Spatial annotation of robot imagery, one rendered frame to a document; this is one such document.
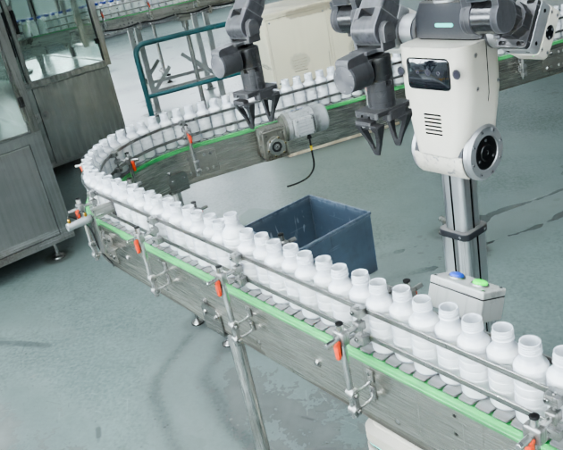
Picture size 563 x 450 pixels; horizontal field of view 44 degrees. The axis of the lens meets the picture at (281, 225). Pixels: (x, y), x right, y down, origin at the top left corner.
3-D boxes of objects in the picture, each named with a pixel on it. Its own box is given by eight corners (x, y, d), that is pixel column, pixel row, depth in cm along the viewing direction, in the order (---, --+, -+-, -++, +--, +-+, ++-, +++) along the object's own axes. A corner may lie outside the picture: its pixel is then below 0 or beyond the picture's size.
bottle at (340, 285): (334, 337, 158) (323, 274, 152) (337, 322, 164) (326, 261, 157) (361, 336, 157) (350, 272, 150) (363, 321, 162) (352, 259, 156)
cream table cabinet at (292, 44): (370, 111, 671) (352, -17, 623) (402, 123, 616) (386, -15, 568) (264, 142, 643) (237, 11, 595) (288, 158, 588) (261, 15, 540)
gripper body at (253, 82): (232, 99, 180) (227, 70, 177) (264, 88, 185) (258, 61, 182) (247, 102, 175) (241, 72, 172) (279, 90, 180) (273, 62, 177)
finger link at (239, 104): (238, 129, 183) (231, 95, 179) (259, 121, 187) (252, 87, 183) (253, 133, 178) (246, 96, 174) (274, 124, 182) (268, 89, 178)
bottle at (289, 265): (312, 310, 171) (300, 251, 164) (288, 312, 172) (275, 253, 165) (315, 297, 176) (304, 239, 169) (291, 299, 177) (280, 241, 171)
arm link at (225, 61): (257, 17, 170) (237, 19, 177) (219, 28, 164) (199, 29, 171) (267, 66, 175) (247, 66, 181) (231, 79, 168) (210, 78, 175)
